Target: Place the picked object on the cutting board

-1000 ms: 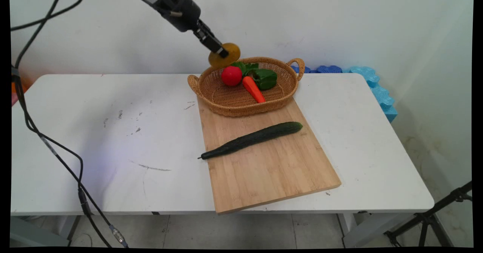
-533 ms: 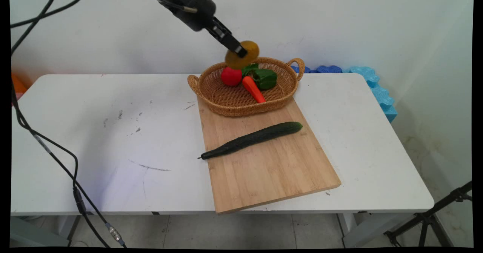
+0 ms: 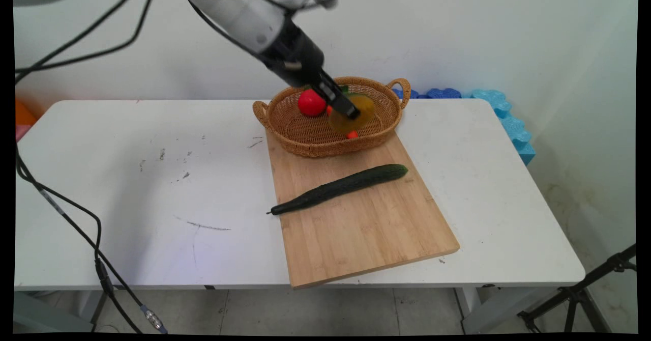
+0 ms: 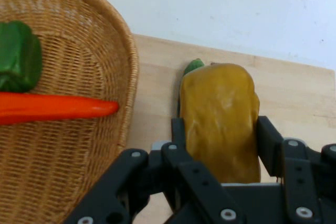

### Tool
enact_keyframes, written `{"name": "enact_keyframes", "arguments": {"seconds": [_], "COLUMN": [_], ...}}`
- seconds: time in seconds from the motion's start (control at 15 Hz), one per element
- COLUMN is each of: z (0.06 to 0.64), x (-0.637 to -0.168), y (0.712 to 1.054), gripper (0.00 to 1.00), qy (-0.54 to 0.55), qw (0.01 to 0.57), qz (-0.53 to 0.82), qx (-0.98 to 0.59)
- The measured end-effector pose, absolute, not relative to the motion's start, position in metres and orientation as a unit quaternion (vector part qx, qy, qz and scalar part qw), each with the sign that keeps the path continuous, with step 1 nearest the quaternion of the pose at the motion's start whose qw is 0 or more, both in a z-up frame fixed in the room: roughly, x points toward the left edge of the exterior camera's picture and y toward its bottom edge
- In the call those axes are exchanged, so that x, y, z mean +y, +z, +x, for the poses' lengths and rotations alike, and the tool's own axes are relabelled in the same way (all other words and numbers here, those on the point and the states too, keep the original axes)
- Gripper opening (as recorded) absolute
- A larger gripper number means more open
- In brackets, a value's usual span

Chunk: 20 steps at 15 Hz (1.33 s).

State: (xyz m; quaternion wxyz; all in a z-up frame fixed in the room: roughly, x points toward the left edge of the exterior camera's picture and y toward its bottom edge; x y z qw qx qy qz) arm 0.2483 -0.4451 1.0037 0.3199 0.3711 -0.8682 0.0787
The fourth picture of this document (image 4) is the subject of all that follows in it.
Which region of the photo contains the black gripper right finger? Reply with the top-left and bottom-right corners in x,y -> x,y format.
258,115 -> 336,224

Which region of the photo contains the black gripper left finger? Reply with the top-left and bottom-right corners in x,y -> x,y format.
62,118 -> 247,224

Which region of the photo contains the yellow-brown toy bell pepper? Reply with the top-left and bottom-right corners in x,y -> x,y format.
179,62 -> 261,184

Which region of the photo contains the wooden cutting board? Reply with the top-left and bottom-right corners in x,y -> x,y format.
115,34 -> 336,224

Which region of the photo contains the orange toy carrot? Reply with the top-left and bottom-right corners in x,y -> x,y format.
0,91 -> 120,126

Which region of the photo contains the green toy bell pepper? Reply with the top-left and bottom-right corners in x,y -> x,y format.
0,20 -> 43,94

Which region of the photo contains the woven wicker basket with handles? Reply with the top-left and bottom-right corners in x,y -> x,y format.
0,0 -> 140,224

